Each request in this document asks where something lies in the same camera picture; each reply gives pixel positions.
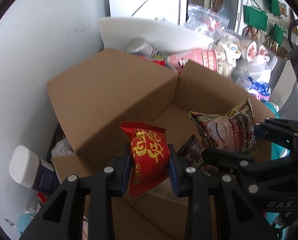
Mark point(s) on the large open cardboard box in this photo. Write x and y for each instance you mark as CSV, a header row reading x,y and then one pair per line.
x,y
93,98

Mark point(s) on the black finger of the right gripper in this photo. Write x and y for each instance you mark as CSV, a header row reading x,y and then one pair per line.
x,y
273,182
279,131

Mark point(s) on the small red snack packet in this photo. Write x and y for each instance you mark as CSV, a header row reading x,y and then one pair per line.
x,y
150,153

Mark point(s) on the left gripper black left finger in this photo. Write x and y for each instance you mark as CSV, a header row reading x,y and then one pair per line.
x,y
77,199

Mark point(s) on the blue white plastic bag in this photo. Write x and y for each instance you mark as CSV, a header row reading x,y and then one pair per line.
x,y
260,90

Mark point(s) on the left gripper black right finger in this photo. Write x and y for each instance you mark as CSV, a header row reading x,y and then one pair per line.
x,y
235,217

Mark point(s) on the green cereal snack bag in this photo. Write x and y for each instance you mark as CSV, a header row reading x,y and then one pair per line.
x,y
232,132

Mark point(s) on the white cap dark bottle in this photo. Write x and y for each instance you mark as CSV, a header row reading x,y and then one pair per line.
x,y
31,171

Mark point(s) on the light blue round gadget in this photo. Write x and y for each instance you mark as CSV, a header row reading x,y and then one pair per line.
x,y
23,221

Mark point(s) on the green tote bag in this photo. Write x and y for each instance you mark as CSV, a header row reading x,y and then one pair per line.
x,y
254,16

